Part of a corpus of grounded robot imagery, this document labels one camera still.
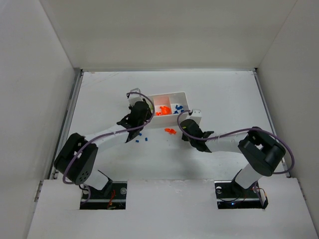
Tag orange dome lego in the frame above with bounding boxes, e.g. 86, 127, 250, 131
159, 106, 171, 116

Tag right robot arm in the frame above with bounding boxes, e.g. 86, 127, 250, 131
178, 119, 286, 190

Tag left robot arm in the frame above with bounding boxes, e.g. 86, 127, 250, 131
54, 99, 152, 195

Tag orange sloped lego brick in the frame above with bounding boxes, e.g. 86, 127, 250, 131
164, 128, 176, 134

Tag white divided plastic container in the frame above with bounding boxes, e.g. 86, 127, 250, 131
149, 92, 189, 128

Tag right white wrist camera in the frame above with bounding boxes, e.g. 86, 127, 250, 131
189, 109, 202, 125

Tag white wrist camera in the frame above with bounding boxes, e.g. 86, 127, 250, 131
126, 88, 143, 107
189, 109, 202, 125

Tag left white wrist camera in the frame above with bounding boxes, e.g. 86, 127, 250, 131
126, 88, 143, 107

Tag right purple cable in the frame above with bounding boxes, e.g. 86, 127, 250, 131
176, 110, 294, 175

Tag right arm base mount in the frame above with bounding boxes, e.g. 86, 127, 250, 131
214, 181, 269, 210

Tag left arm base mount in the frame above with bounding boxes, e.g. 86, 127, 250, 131
80, 181, 128, 210

